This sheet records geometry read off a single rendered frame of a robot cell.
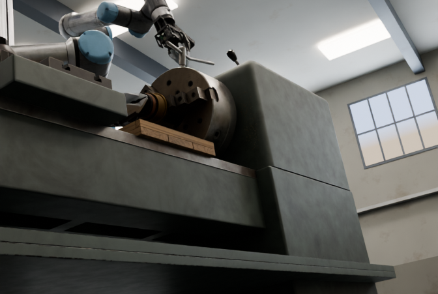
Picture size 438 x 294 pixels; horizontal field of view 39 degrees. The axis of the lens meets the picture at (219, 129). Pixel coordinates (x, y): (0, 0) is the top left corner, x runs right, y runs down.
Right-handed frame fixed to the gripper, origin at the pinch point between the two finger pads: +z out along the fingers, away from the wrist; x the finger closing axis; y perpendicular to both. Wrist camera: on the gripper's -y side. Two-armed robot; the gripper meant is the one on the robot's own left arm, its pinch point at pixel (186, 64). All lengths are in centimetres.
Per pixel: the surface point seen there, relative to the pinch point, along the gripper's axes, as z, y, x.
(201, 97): 29.1, 19.8, 10.0
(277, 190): 59, 0, 11
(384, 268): 84, -50, 12
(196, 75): 19.1, 16.5, 10.0
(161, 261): 86, 67, 11
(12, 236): 84, 100, 12
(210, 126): 37.0, 16.3, 6.9
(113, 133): 51, 62, 7
